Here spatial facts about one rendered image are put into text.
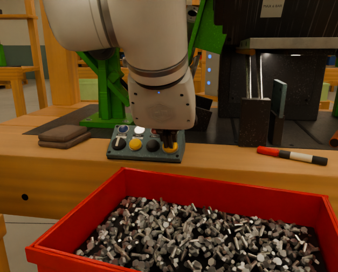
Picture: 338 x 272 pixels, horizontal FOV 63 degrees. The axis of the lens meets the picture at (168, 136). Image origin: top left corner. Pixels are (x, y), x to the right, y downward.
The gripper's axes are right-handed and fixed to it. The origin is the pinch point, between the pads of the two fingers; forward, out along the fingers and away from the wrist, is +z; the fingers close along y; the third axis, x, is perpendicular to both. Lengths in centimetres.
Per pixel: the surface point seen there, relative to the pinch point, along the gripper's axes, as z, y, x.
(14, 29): 470, -732, 820
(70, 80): 33, -52, 52
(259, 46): -10.0, 15.4, 13.4
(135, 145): 2.6, -6.7, -0.8
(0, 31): 471, -785, 811
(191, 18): -1.3, 1.2, 38.6
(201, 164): 5.3, 6.2, -2.4
